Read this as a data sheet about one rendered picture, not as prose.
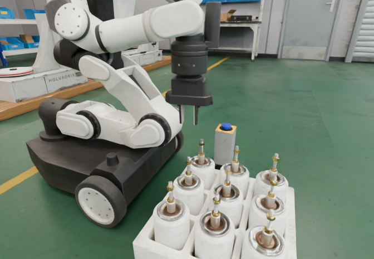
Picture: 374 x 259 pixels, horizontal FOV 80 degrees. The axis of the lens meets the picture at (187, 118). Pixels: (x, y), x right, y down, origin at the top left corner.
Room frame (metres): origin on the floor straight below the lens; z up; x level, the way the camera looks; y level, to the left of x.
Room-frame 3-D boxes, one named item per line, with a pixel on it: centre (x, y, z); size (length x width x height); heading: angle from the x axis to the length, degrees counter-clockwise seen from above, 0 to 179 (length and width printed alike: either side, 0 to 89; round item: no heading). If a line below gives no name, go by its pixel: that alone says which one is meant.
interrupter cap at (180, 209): (0.44, 0.04, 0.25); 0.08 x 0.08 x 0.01
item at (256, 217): (0.46, -0.22, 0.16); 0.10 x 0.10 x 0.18
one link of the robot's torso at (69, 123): (0.98, 0.47, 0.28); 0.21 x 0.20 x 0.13; 68
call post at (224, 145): (0.80, -0.16, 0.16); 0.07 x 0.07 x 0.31; 67
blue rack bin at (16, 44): (4.46, 3.47, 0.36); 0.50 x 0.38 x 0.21; 69
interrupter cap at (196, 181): (0.55, 0.00, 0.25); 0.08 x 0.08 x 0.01
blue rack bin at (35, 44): (4.86, 3.31, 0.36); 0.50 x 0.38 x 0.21; 69
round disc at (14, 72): (2.07, 1.61, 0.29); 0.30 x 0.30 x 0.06
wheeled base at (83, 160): (0.96, 0.44, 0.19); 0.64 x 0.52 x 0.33; 68
